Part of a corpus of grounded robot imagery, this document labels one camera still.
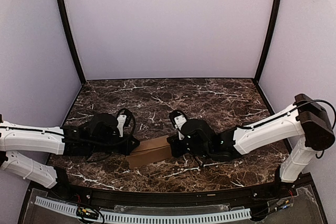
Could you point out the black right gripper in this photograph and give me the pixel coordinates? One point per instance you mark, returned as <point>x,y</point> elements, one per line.
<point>176,146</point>

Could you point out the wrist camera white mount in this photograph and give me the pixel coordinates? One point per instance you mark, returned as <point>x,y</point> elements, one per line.
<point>124,118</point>
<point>178,119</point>

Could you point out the black right corner post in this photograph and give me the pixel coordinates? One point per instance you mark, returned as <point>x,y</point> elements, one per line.
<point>267,41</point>

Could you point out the right green circuit board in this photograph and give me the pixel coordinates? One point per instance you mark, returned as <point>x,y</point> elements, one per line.
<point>280,204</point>

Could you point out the black corner post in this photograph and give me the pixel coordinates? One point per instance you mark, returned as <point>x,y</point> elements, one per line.
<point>70,41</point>
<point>267,41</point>

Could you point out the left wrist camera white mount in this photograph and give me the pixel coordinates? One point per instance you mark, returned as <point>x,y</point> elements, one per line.
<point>124,118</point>

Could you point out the white slotted cable duct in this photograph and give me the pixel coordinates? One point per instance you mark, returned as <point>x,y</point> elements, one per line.
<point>127,214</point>

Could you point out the black curved front rail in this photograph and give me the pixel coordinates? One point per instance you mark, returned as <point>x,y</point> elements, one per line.
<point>305,208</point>

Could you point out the left green circuit board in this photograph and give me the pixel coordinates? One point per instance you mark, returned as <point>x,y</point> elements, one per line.
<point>89,213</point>

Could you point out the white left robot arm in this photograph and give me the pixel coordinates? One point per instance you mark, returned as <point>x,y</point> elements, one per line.
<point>104,133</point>

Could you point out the black left corner post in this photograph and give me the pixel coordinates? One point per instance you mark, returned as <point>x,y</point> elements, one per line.
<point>70,41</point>

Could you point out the green circuit board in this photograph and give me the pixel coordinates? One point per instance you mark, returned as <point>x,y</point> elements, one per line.
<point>89,213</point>
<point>280,204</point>

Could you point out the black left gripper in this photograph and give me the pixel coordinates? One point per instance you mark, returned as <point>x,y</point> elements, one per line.
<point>125,143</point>

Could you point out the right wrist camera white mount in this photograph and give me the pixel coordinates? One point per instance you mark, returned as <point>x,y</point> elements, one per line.
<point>178,119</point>

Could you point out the brown cardboard box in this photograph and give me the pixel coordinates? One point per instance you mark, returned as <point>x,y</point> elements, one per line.
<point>150,151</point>

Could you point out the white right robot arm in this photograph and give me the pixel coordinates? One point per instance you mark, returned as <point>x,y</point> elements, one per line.
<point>306,119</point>

